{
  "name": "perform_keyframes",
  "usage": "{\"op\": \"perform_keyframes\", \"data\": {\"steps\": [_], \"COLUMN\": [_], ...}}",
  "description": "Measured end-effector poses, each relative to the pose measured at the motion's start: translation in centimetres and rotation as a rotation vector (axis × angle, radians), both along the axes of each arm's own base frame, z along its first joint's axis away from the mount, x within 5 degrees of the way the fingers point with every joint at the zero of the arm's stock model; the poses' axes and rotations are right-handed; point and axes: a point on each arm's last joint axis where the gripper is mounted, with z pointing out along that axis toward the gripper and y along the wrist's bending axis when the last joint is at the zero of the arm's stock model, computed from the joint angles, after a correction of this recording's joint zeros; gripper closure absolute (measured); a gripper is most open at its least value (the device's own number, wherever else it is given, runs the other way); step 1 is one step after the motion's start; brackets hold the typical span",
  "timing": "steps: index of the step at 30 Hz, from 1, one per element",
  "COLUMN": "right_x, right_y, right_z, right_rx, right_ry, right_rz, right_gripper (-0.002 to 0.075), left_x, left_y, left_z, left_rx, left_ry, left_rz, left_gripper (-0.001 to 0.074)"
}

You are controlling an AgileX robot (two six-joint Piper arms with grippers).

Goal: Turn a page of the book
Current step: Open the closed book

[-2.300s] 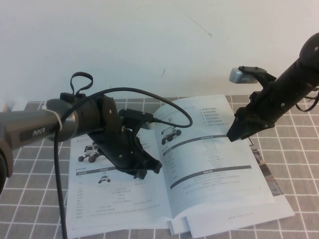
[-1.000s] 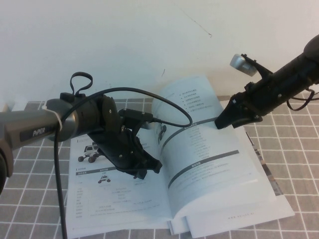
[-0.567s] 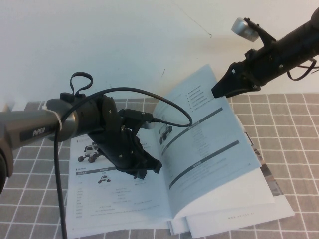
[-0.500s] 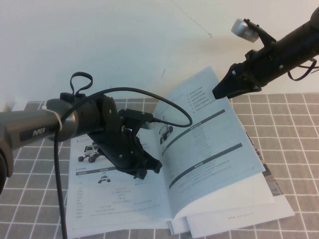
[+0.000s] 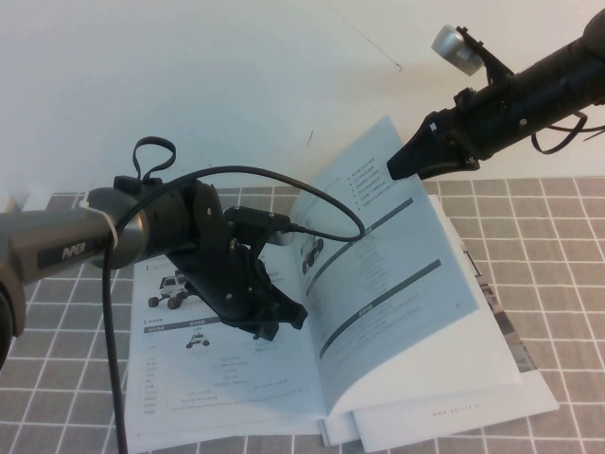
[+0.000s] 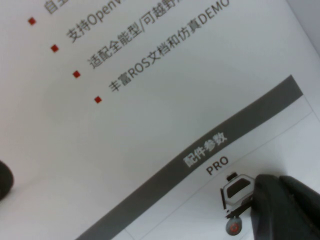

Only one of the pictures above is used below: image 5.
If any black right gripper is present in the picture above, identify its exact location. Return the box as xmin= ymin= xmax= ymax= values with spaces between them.
xmin=387 ymin=87 xmax=489 ymax=181

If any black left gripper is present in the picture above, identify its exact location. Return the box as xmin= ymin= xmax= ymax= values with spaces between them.
xmin=172 ymin=235 xmax=309 ymax=342

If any white product catalogue book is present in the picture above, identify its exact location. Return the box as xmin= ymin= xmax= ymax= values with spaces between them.
xmin=126 ymin=114 xmax=524 ymax=444

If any plain white booklet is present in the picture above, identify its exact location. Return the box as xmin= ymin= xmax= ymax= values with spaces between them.
xmin=317 ymin=410 xmax=365 ymax=448

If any grey white-checked tablecloth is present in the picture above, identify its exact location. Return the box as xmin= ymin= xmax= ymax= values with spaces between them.
xmin=0 ymin=174 xmax=605 ymax=454

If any white zip tie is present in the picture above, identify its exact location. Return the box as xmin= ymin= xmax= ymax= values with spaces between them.
xmin=78 ymin=201 xmax=123 ymax=251

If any black left camera bracket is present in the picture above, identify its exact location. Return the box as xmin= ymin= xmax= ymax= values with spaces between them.
xmin=224 ymin=205 xmax=292 ymax=237

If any black camera bracket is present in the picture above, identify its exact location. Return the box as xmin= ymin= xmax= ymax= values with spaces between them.
xmin=224 ymin=205 xmax=292 ymax=237
xmin=460 ymin=27 xmax=514 ymax=89

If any black right camera bracket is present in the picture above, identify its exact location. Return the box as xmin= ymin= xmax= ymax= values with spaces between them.
xmin=460 ymin=27 xmax=514 ymax=89

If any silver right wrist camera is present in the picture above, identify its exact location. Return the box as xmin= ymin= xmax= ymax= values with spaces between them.
xmin=430 ymin=26 xmax=483 ymax=77

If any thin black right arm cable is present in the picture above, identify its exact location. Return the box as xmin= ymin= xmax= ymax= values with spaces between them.
xmin=529 ymin=111 xmax=605 ymax=155

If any thick black left camera cable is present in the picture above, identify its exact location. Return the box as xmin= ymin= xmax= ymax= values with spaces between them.
xmin=104 ymin=164 xmax=366 ymax=454

